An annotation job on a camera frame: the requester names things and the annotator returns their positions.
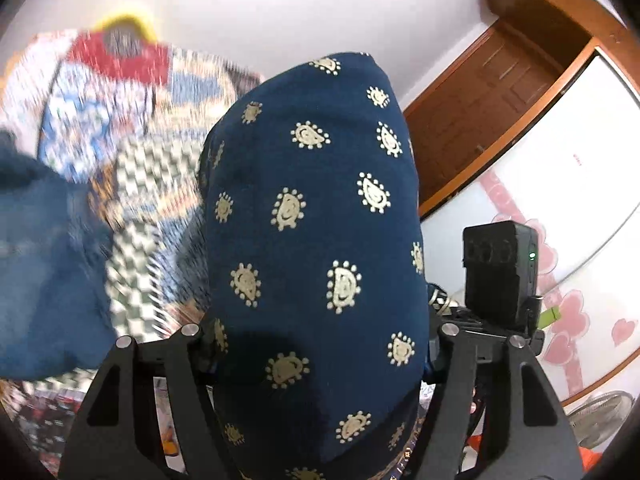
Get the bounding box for patchwork bed sheet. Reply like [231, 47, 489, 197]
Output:
[0, 30, 266, 461]

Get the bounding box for pink heart wall stickers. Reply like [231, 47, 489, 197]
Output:
[480, 170, 640, 396]

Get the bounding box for navy printed garment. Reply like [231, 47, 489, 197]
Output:
[0, 51, 432, 480]

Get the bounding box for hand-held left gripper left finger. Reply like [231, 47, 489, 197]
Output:
[59, 322, 222, 480]

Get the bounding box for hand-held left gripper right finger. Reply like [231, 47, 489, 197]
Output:
[410, 322, 587, 480]

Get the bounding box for wooden door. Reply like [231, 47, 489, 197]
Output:
[404, 0, 631, 217]

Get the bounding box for electric fan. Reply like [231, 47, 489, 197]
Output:
[565, 389, 637, 453]

